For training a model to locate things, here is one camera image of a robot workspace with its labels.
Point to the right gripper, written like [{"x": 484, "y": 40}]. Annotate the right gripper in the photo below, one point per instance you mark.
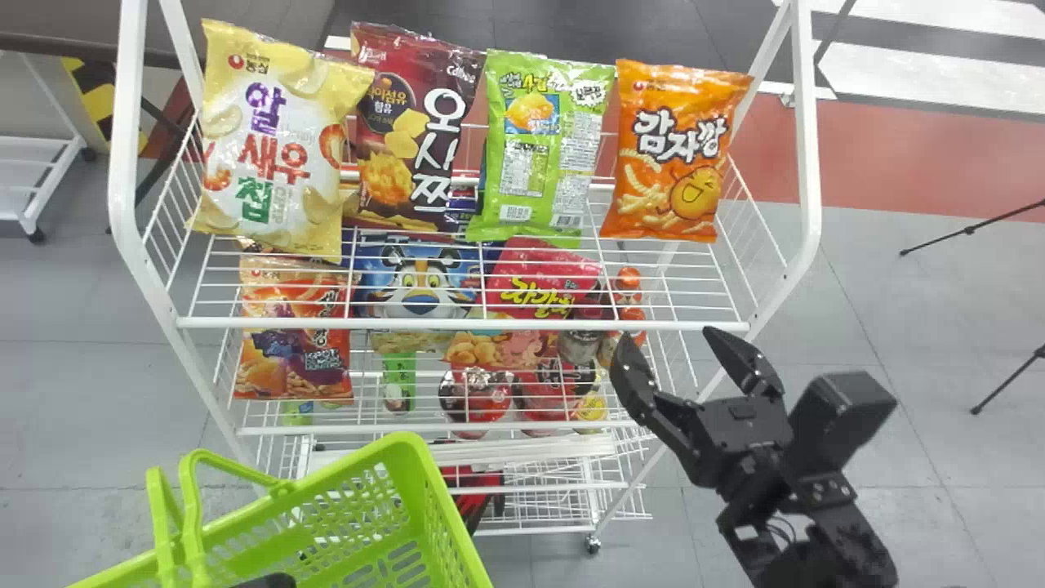
[{"x": 747, "y": 441}]

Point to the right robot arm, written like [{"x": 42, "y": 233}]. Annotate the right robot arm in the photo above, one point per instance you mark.
[{"x": 841, "y": 555}]

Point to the green basket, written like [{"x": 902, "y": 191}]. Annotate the green basket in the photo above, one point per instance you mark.
[{"x": 367, "y": 523}]

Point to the orange bottle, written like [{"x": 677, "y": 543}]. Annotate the orange bottle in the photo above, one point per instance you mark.
[
  {"x": 627, "y": 280},
  {"x": 633, "y": 317}
]

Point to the red noodle cup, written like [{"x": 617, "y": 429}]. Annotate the red noodle cup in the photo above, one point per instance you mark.
[
  {"x": 476, "y": 400},
  {"x": 549, "y": 396}
]

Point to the green snack packet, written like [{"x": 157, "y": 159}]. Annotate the green snack packet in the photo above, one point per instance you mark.
[{"x": 539, "y": 155}]

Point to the blue cereal bag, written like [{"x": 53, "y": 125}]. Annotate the blue cereal bag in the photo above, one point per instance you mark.
[{"x": 420, "y": 282}]

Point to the green snack box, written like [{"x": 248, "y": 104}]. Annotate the green snack box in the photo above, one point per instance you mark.
[{"x": 398, "y": 384}]

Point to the black tripod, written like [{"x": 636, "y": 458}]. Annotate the black tripod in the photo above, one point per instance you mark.
[
  {"x": 1008, "y": 380},
  {"x": 971, "y": 229}
]

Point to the dark red snack packet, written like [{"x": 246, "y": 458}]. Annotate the dark red snack packet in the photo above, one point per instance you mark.
[{"x": 424, "y": 139}]

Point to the orange and purple snack packet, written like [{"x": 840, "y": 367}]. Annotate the orange and purple snack packet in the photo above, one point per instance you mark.
[{"x": 290, "y": 355}]

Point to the yellow snack packet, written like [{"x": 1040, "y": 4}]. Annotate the yellow snack packet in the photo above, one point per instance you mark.
[{"x": 269, "y": 139}]

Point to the white shelf trolley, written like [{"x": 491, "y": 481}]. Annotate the white shelf trolley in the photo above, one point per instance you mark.
[{"x": 37, "y": 175}]

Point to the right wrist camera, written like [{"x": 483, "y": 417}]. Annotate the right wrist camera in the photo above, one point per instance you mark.
[{"x": 845, "y": 416}]

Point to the yellow and black striped post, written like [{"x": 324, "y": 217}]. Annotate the yellow and black striped post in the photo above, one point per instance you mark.
[{"x": 98, "y": 98}]

